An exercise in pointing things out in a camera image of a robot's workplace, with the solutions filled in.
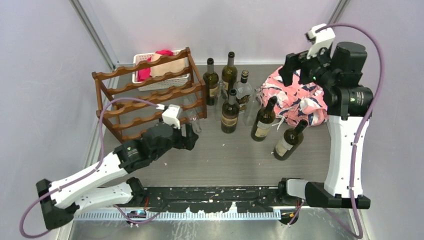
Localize white plastic basket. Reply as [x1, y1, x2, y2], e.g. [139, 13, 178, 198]
[132, 49, 191, 92]

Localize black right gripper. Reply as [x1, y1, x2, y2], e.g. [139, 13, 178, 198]
[277, 42, 335, 89]

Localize dark green bottle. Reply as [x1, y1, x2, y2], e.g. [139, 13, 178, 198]
[221, 51, 238, 92]
[202, 57, 219, 106]

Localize dark green bottle far back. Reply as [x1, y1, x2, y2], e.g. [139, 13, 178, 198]
[221, 51, 238, 92]

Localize wooden wine rack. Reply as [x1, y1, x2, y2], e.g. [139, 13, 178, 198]
[91, 47, 208, 143]

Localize beige folded cloth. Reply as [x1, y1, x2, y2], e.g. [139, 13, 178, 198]
[147, 50, 186, 77]

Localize dark bottle white label right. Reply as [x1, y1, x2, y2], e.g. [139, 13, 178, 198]
[273, 119, 308, 161]

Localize clear glass bottle by cloth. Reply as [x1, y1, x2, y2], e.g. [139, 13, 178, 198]
[243, 87, 262, 127]

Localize dark bottle brown label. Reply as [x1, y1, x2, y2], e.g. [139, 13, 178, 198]
[221, 89, 240, 134]

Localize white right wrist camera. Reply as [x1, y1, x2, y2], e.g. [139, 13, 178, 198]
[305, 23, 336, 59]

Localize red cloth in basket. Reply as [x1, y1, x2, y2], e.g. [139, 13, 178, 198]
[136, 49, 174, 82]

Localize aluminium frame rail front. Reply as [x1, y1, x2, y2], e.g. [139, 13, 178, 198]
[73, 204, 298, 224]

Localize dark bottle cream label centre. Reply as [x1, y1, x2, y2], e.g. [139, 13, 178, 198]
[250, 96, 278, 142]

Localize aluminium corner post right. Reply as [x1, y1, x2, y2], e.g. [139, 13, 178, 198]
[327, 0, 351, 25]

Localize dark green bottle far left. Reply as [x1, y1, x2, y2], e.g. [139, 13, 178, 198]
[202, 57, 219, 106]

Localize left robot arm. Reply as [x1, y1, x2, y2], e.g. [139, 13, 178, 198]
[36, 122, 199, 230]

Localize clear bottle with dark cap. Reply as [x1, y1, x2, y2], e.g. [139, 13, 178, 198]
[233, 70, 253, 114]

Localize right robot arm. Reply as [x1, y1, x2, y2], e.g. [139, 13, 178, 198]
[277, 41, 374, 209]

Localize aluminium corner post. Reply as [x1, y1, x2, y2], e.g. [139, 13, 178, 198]
[327, 0, 351, 25]
[69, 0, 120, 70]

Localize aluminium corner post left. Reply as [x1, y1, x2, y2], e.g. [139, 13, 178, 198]
[69, 0, 120, 70]

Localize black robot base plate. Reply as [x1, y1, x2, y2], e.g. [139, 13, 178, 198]
[113, 185, 311, 215]

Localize small clear glass bottle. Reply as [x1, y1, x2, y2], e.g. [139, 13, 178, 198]
[213, 81, 228, 122]

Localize pink shark print cloth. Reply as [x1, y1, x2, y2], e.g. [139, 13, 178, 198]
[259, 66, 329, 127]

